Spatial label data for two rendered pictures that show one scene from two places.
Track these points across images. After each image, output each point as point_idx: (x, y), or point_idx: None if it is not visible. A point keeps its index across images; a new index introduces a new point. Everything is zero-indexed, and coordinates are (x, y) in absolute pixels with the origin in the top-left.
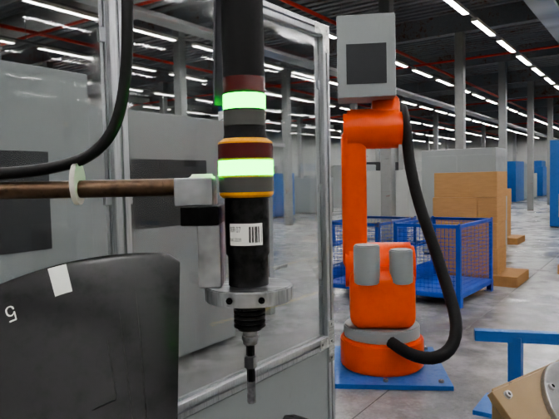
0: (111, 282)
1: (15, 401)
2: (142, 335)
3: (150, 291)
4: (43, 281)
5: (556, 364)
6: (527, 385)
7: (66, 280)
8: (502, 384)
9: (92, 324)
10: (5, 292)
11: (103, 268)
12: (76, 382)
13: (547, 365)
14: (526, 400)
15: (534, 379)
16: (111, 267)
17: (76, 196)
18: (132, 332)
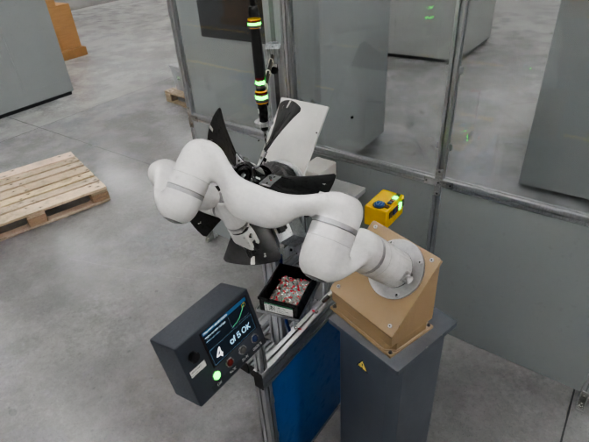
0: (290, 109)
1: (274, 124)
2: (282, 124)
3: (290, 115)
4: (287, 103)
5: (410, 243)
6: (389, 234)
7: (288, 104)
8: (380, 224)
9: (282, 117)
10: (285, 102)
11: (292, 105)
12: (275, 126)
13: (412, 242)
14: (379, 235)
15: (395, 237)
16: (293, 105)
17: None
18: (282, 122)
